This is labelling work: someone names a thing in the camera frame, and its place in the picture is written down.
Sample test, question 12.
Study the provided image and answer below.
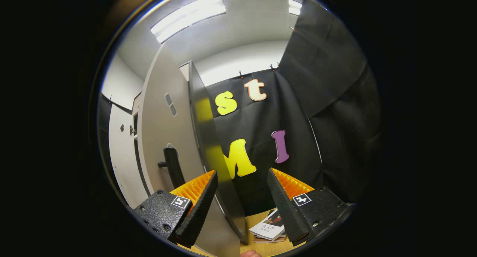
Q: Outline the brown book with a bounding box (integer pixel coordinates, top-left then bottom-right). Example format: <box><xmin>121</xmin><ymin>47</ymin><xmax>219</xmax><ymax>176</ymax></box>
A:
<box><xmin>253</xmin><ymin>235</ymin><xmax>287</xmax><ymax>244</ymax></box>

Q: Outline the white cover book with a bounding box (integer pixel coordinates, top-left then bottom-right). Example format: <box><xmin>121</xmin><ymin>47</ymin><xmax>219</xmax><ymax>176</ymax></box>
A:
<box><xmin>249</xmin><ymin>209</ymin><xmax>287</xmax><ymax>241</ymax></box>

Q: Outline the black backdrop cloth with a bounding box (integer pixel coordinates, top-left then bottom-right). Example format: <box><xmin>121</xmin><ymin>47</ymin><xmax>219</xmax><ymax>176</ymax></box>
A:
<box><xmin>203</xmin><ymin>0</ymin><xmax>382</xmax><ymax>216</ymax></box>
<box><xmin>96</xmin><ymin>93</ymin><xmax>112</xmax><ymax>168</ymax></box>

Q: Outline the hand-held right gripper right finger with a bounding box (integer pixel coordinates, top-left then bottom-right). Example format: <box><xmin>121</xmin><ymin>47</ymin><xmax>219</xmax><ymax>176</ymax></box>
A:
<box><xmin>267</xmin><ymin>168</ymin><xmax>354</xmax><ymax>247</ymax></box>

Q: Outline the white cabinet door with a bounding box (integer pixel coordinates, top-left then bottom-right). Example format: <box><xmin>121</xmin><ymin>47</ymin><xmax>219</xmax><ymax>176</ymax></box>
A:
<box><xmin>108</xmin><ymin>103</ymin><xmax>149</xmax><ymax>209</ymax></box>
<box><xmin>136</xmin><ymin>44</ymin><xmax>249</xmax><ymax>257</ymax></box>

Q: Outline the large ceiling light panel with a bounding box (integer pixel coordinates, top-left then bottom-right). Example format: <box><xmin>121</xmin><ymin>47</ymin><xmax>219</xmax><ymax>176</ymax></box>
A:
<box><xmin>150</xmin><ymin>0</ymin><xmax>227</xmax><ymax>44</ymax></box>

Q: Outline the black door handle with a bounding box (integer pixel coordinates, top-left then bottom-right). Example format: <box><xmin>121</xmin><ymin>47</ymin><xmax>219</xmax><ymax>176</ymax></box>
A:
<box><xmin>158</xmin><ymin>147</ymin><xmax>186</xmax><ymax>190</ymax></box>

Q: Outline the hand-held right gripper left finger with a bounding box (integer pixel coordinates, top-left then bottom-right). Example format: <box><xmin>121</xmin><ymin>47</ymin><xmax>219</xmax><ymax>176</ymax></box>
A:
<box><xmin>133</xmin><ymin>170</ymin><xmax>219</xmax><ymax>249</ymax></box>

